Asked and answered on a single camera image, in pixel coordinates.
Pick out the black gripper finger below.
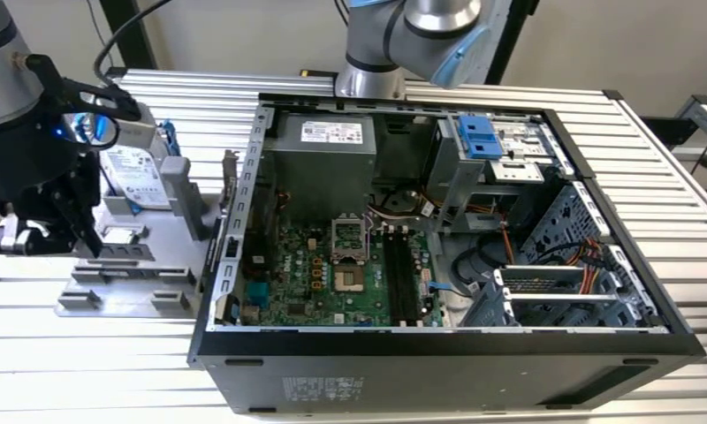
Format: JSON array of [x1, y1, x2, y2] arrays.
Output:
[[0, 167, 105, 261]]

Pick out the black RAM slot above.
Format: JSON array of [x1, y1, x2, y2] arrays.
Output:
[[383, 224, 400, 328], [389, 224, 408, 328], [397, 224, 416, 328], [403, 224, 423, 328]]

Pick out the silver CPU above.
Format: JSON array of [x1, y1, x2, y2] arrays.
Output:
[[102, 228, 140, 245]]

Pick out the grey parts rack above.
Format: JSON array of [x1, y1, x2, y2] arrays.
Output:
[[53, 156, 225, 318]]

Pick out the hard disk in blue carrier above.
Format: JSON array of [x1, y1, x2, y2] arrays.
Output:
[[97, 117, 181, 211]]

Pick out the graphics card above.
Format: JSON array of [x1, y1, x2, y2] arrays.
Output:
[[202, 148, 241, 284]]

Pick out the black case fan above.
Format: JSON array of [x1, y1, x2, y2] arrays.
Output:
[[246, 174, 278, 266]]

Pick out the grey power supply unit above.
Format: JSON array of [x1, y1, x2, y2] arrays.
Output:
[[262, 112, 379, 224]]

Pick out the metal socket cover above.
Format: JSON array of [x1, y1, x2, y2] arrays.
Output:
[[328, 215, 371, 262]]

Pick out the CPU socket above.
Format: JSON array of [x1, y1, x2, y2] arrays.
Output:
[[332, 263, 368, 292]]

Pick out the green motherboard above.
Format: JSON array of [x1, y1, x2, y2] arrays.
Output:
[[237, 220, 449, 329]]

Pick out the black PC case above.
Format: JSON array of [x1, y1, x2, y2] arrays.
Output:
[[186, 91, 707, 415]]

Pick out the silver optical drive cage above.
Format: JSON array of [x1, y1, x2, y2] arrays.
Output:
[[429, 113, 559, 231]]

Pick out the blue drive bay latch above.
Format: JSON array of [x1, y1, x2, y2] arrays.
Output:
[[456, 115, 501, 161]]

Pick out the silver disk bay cage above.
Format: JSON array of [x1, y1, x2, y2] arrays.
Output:
[[459, 264, 655, 330]]

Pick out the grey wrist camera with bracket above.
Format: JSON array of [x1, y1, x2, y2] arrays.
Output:
[[25, 55, 156, 149]]

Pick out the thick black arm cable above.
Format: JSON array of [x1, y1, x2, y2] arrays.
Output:
[[92, 0, 176, 89]]

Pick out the black metal stand post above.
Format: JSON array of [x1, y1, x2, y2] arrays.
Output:
[[485, 0, 540, 86], [96, 0, 158, 71]]

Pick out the beige wire bundle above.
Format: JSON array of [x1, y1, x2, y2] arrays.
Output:
[[365, 203, 429, 222]]

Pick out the black cable loop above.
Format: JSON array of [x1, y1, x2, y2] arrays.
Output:
[[451, 245, 500, 295]]

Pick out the orange wire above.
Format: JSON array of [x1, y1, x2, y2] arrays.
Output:
[[497, 220, 515, 267]]

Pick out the red yellow power wires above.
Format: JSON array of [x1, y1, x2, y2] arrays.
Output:
[[574, 237, 611, 296]]

